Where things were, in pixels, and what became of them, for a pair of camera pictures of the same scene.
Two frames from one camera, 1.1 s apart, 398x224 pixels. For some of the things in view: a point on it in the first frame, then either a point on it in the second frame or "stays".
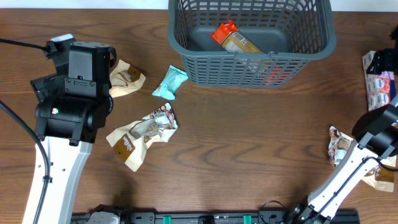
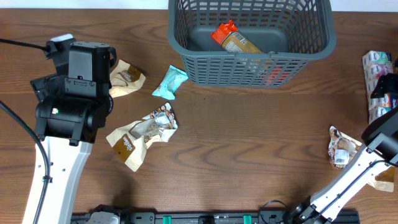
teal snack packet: [172, 78] stays
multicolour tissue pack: [380, 88] stays
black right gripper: [385, 60] to [388, 83]
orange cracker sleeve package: [271, 71] stays
